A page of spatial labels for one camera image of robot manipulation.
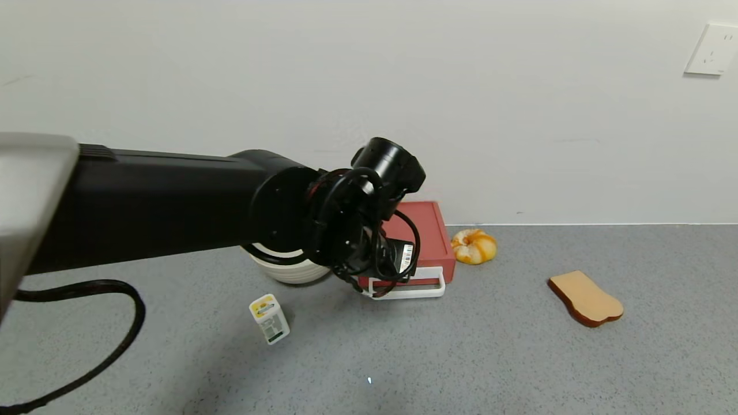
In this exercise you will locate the beige ribbed bowl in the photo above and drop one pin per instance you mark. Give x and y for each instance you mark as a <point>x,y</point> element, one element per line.
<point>288,271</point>

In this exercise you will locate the small white yellow carton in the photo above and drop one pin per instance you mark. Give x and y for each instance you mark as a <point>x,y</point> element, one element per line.
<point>270,318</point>

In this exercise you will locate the left robot arm silver black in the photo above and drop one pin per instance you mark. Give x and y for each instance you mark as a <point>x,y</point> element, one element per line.
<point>173,196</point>

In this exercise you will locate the red drawer case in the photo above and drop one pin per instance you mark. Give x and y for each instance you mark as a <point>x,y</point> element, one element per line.
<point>432,242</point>

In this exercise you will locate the toast slice with brown crust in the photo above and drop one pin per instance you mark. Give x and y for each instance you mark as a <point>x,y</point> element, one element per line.
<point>587,297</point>

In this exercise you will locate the orange and white bun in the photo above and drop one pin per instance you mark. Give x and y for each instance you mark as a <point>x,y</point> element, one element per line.
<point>474,248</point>

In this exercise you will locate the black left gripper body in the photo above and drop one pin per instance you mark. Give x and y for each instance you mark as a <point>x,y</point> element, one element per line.
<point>405,259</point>

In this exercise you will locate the white wall socket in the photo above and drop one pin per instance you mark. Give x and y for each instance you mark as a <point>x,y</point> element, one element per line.
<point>712,51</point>

